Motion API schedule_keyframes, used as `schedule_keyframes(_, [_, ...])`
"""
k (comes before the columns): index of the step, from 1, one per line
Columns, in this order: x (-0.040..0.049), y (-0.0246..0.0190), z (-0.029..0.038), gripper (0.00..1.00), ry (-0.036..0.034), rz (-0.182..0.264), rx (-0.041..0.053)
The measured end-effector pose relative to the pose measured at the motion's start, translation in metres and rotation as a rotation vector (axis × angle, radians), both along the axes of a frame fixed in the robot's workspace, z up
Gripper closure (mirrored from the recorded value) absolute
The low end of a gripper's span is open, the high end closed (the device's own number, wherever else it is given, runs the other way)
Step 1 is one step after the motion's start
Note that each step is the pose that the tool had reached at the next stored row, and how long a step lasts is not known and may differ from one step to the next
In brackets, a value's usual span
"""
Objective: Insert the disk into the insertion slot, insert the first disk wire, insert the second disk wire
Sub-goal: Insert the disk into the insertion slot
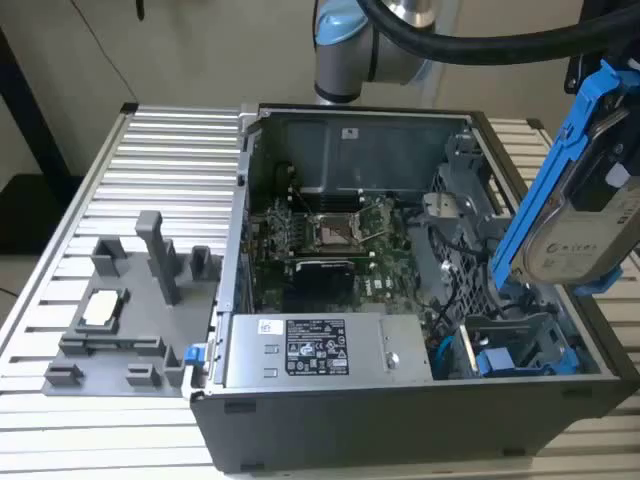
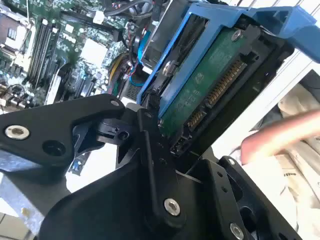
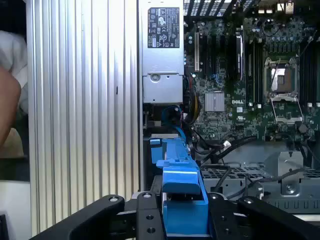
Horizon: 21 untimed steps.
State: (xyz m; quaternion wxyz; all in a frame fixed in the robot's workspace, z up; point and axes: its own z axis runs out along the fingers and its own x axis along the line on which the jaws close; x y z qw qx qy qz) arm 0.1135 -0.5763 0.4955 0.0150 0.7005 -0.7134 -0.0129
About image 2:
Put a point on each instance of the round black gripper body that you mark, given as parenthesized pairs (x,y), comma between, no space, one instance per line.
(105,215)

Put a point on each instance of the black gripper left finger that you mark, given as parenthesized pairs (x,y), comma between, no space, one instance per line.
(55,125)

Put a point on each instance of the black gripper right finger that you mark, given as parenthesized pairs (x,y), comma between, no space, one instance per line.
(225,190)

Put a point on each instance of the hard disk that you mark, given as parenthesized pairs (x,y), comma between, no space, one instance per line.
(200,82)

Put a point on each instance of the person's bare hand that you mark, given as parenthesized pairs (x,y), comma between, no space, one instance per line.
(280,135)

